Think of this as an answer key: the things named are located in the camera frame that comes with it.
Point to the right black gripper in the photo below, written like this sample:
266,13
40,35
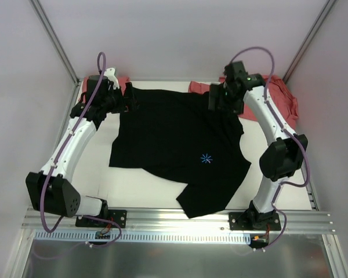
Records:
216,97

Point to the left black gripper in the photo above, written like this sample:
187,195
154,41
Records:
127,97

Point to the black t shirt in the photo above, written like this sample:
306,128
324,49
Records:
174,136

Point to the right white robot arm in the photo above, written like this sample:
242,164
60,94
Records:
285,151

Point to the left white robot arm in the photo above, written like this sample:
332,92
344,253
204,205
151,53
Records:
50,189

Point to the folded red t shirt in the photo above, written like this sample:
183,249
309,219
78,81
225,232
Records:
122,82

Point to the crumpled red t shirt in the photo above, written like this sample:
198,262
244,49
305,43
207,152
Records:
284,100

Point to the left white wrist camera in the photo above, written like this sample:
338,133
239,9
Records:
110,73

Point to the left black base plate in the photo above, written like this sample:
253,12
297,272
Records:
117,216

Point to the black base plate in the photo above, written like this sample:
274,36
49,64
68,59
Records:
242,221
117,216

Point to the aluminium front rail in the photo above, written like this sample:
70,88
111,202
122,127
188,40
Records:
165,219

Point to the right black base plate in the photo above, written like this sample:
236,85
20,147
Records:
242,221

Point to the white slotted cable duct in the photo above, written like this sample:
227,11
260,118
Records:
144,237

